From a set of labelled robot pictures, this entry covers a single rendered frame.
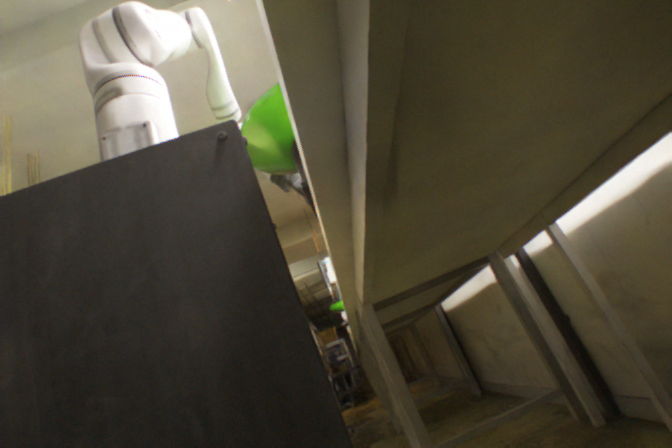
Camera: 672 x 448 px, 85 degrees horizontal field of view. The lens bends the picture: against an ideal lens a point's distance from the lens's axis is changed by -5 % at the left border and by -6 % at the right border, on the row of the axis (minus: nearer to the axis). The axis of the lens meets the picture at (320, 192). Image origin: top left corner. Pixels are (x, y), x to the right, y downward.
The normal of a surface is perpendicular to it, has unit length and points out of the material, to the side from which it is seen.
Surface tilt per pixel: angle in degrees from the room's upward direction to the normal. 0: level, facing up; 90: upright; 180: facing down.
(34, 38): 90
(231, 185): 90
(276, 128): 159
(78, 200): 90
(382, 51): 180
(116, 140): 90
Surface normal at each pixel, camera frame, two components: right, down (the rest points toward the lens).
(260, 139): -0.01, 0.83
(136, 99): 0.36, -0.54
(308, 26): 0.36, 0.84
